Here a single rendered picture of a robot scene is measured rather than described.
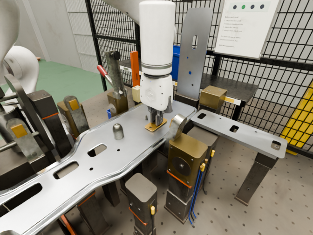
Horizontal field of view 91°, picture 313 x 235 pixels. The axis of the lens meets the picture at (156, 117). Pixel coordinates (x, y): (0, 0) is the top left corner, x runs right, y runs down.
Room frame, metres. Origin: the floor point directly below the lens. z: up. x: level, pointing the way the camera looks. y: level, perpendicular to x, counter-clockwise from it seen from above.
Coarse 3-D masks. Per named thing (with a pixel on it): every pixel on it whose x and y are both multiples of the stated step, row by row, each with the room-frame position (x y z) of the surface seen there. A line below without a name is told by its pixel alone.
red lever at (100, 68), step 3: (99, 66) 0.63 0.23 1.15; (99, 69) 0.62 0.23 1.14; (102, 69) 0.62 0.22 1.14; (102, 72) 0.61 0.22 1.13; (105, 72) 0.61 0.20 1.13; (102, 75) 0.61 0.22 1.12; (105, 75) 0.60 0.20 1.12; (108, 75) 0.61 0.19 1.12; (105, 78) 0.60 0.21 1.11; (108, 78) 0.59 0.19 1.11; (108, 81) 0.59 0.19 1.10; (111, 81) 0.58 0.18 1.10; (111, 84) 0.58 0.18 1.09; (120, 90) 0.56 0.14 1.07; (120, 93) 0.55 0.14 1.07
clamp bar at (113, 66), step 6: (108, 54) 0.55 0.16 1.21; (114, 54) 0.54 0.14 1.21; (120, 54) 0.56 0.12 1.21; (108, 60) 0.55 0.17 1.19; (114, 60) 0.57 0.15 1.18; (108, 66) 0.56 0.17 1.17; (114, 66) 0.57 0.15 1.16; (114, 72) 0.55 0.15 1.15; (120, 72) 0.57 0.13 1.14; (114, 78) 0.54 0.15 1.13; (120, 78) 0.56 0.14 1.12; (114, 84) 0.55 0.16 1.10; (120, 84) 0.57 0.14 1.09; (114, 90) 0.55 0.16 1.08
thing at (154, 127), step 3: (165, 120) 0.45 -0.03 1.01; (150, 123) 0.43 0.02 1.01; (153, 123) 0.43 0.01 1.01; (162, 123) 0.43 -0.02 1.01; (147, 126) 0.41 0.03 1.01; (150, 126) 0.41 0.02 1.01; (153, 126) 0.41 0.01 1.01; (156, 126) 0.41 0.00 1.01; (159, 126) 0.42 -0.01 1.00; (150, 129) 0.40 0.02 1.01; (153, 129) 0.40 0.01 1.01
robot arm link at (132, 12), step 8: (104, 0) 0.44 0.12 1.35; (112, 0) 0.44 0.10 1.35; (120, 0) 0.46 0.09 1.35; (128, 0) 0.48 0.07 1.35; (136, 0) 0.49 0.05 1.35; (144, 0) 0.50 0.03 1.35; (120, 8) 0.49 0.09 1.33; (128, 8) 0.49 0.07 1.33; (136, 8) 0.50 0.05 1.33; (128, 16) 0.52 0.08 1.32; (136, 16) 0.51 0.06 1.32
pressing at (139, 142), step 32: (96, 128) 0.41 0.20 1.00; (128, 128) 0.41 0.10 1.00; (160, 128) 0.41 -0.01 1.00; (64, 160) 0.27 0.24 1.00; (96, 160) 0.27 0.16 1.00; (128, 160) 0.27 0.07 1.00; (0, 192) 0.18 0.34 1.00; (64, 192) 0.19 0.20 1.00; (0, 224) 0.12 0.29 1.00; (32, 224) 0.12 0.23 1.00
